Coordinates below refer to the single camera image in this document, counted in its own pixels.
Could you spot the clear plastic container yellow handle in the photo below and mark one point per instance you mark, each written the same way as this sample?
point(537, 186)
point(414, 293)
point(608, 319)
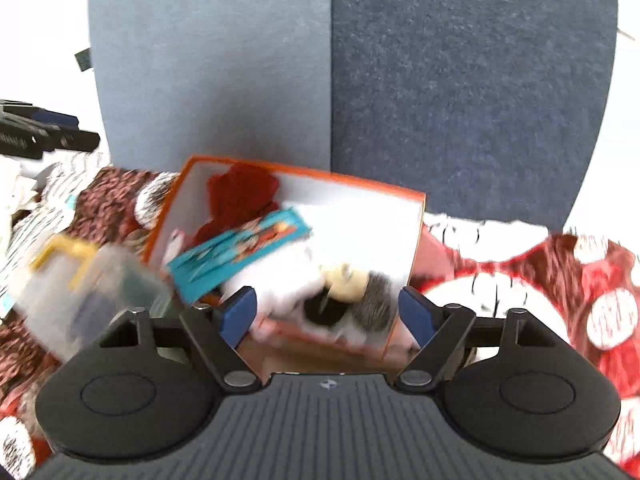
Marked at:
point(76, 289)

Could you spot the dark red plush toy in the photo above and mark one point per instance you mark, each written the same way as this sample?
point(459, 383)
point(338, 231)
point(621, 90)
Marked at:
point(245, 192)

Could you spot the teal printed packet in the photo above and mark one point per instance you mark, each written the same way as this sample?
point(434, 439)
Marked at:
point(203, 268)

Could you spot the black scrunchie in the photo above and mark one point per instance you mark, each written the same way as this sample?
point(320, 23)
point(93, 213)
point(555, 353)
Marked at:
point(324, 310)

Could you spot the cream fabric scrunchie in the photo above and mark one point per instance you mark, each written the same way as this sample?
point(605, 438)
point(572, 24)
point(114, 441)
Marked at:
point(345, 284)

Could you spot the red floral plush blanket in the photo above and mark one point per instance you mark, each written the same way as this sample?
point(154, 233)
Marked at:
point(550, 276)

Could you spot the dark grey felt partition right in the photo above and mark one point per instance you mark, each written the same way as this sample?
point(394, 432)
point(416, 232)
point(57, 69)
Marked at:
point(490, 107)

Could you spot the striped white cloth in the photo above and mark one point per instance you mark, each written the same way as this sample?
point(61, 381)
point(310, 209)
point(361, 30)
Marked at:
point(52, 215)

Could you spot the grey furry scrunchie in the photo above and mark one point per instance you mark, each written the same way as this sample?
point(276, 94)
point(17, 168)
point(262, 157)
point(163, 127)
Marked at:
point(375, 311)

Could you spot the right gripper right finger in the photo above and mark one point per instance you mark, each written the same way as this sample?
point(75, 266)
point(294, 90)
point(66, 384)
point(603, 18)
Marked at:
point(418, 314)

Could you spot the orange cardboard box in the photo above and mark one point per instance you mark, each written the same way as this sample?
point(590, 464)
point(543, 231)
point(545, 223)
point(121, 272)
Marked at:
point(369, 225)

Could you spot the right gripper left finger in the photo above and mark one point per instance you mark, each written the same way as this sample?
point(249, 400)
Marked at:
point(237, 315)

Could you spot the grey felt partition panel left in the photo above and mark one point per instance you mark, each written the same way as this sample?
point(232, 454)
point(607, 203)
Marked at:
point(239, 78)

